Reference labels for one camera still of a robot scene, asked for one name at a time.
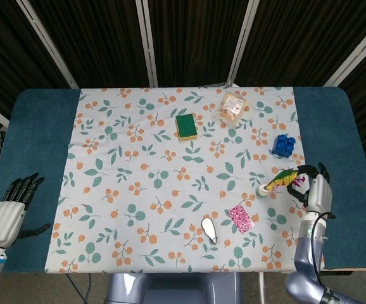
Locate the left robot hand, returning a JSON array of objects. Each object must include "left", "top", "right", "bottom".
[{"left": 0, "top": 172, "right": 52, "bottom": 248}]

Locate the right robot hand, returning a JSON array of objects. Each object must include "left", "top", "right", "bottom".
[{"left": 286, "top": 162, "right": 333, "bottom": 213}]

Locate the colourful feather shuttlecock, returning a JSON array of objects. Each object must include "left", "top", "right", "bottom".
[{"left": 257, "top": 169, "right": 306, "bottom": 198}]

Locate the blue toy building block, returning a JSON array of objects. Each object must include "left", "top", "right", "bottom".
[{"left": 271, "top": 134, "right": 297, "bottom": 158}]

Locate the blue felt table mat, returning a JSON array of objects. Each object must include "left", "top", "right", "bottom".
[{"left": 0, "top": 86, "right": 366, "bottom": 274}]

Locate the pink patterned candy packet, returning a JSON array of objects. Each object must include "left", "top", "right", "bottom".
[{"left": 228, "top": 204, "right": 255, "bottom": 234}]

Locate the white oval spoon-shaped object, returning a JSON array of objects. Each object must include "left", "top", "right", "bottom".
[{"left": 201, "top": 217, "right": 218, "bottom": 245}]

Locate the clear bag of snacks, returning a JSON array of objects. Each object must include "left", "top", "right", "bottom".
[{"left": 218, "top": 91, "right": 250, "bottom": 125}]

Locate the floral patterned tablecloth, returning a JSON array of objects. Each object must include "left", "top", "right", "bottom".
[{"left": 45, "top": 85, "right": 325, "bottom": 274}]

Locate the green and yellow sponge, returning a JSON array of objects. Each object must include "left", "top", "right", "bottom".
[{"left": 175, "top": 114, "right": 199, "bottom": 141}]

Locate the grey robot torso base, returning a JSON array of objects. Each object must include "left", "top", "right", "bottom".
[{"left": 106, "top": 272, "right": 244, "bottom": 304}]

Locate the blue cable on floor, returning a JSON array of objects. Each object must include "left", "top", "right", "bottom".
[{"left": 66, "top": 273, "right": 92, "bottom": 304}]

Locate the white folding screen frame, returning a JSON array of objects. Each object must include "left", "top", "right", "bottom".
[{"left": 0, "top": 0, "right": 366, "bottom": 127}]

